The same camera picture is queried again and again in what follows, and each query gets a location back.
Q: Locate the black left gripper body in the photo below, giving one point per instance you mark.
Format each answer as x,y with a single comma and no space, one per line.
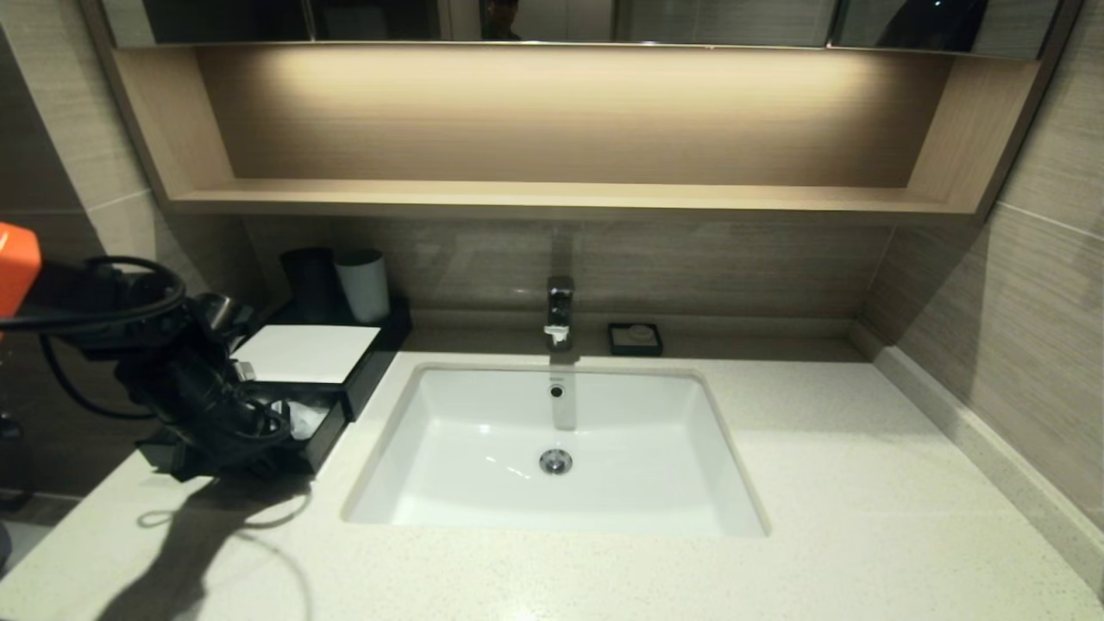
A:
198,405

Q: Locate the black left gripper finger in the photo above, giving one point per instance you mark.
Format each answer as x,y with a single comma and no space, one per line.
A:
276,448

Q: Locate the grey cup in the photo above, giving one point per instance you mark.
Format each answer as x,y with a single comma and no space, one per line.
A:
364,289

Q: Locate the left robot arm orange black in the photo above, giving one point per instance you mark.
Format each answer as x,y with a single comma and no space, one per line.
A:
86,310

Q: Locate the black amenity tray with drawer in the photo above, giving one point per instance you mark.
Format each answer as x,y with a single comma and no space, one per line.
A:
379,354

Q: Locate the black cup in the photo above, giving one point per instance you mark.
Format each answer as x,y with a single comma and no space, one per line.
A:
310,285

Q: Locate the white sink basin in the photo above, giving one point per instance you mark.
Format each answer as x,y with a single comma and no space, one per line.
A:
466,448

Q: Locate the chrome sink drain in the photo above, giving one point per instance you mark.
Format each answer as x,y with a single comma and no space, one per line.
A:
555,461

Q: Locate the chrome faucet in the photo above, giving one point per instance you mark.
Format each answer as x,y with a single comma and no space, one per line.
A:
559,310

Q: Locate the black soap dish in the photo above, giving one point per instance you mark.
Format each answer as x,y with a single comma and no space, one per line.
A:
617,347

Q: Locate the round white soap bar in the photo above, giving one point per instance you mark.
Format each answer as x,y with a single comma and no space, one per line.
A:
640,333

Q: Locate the mirror cabinet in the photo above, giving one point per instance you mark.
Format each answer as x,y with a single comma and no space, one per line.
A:
690,21

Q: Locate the wooden wall shelf niche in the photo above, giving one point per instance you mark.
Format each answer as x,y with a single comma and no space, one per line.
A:
552,198

